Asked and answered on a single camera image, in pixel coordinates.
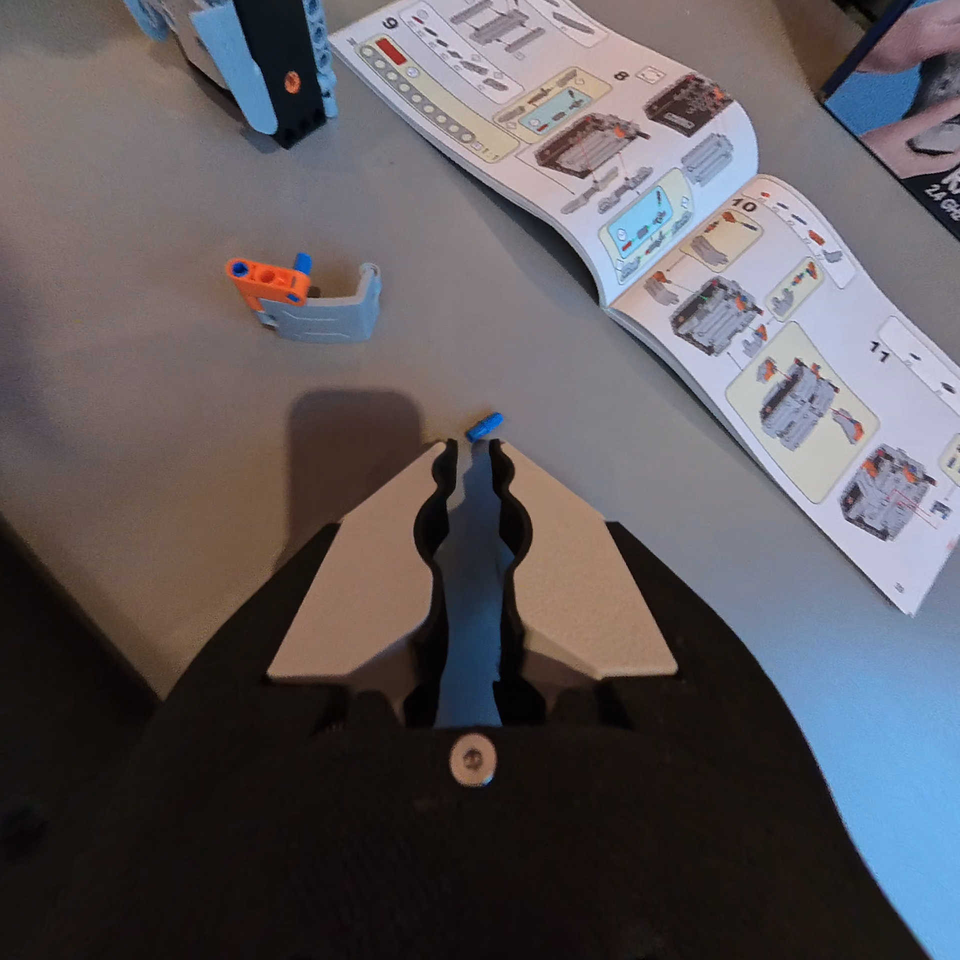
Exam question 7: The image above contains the orange and grey brick piece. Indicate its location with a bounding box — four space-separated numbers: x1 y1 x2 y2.
224 252 384 345

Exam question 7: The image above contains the partly built toy robot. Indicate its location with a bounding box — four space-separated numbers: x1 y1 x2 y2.
122 0 340 149

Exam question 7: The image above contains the open instruction booklet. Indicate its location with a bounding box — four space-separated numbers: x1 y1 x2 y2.
328 0 960 617

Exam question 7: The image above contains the blue robot kit box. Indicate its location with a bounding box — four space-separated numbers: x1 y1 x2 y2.
819 0 960 242

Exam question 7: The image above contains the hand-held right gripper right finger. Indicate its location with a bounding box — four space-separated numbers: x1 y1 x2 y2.
488 438 680 683

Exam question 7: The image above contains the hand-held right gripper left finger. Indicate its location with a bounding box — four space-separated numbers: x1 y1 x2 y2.
266 438 460 692

